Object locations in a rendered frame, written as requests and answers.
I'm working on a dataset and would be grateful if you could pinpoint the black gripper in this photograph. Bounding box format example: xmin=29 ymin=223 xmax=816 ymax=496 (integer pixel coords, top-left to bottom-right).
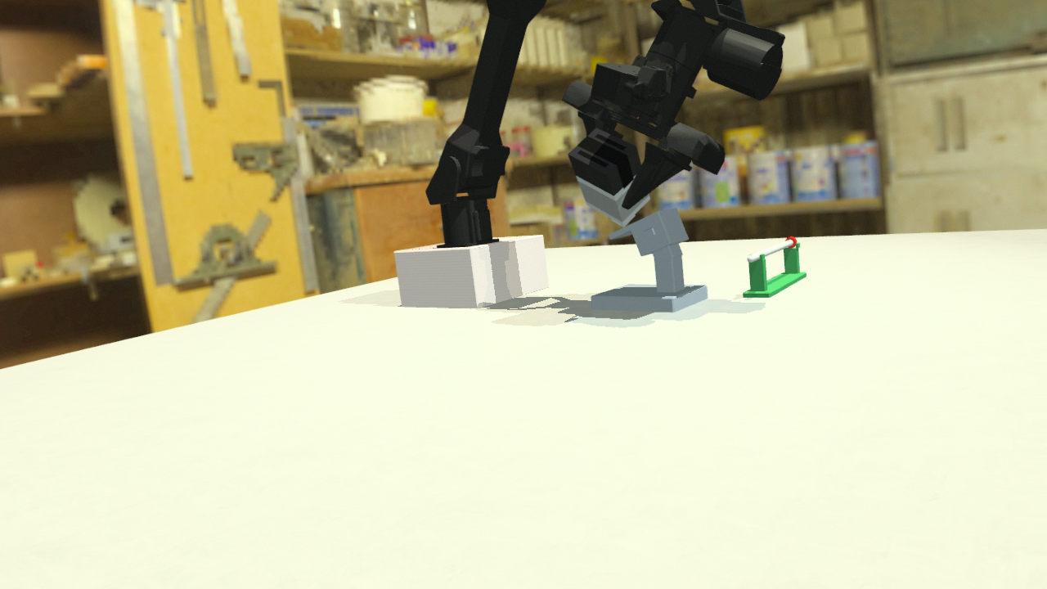
xmin=562 ymin=52 xmax=725 ymax=209

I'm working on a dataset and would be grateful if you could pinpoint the grey pin with red head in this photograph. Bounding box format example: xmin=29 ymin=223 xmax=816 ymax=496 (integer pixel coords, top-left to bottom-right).
xmin=747 ymin=237 xmax=797 ymax=263

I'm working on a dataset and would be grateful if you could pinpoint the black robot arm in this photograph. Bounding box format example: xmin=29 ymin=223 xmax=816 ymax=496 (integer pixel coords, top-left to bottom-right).
xmin=425 ymin=0 xmax=785 ymax=248

